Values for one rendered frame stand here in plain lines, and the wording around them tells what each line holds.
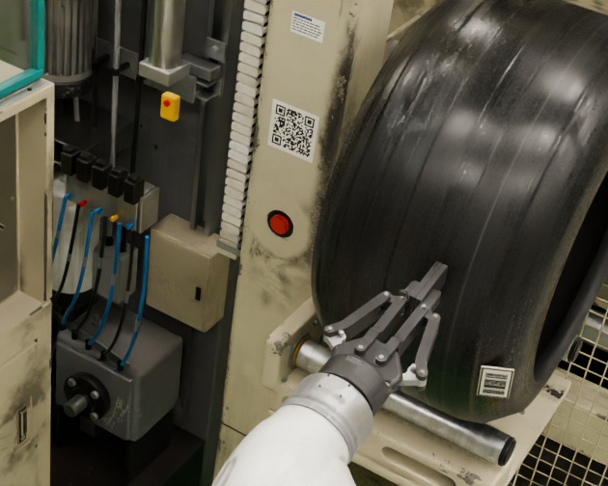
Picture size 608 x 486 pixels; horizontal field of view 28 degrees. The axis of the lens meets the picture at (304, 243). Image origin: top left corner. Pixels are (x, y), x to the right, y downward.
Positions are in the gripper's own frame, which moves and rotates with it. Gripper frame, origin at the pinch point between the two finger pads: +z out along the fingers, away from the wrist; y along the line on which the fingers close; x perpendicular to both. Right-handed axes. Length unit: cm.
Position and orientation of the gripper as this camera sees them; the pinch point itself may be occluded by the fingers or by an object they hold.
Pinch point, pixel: (428, 289)
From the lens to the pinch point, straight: 140.5
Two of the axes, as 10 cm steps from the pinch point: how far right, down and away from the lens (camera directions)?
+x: -0.5, 7.4, 6.7
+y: -8.5, -3.8, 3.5
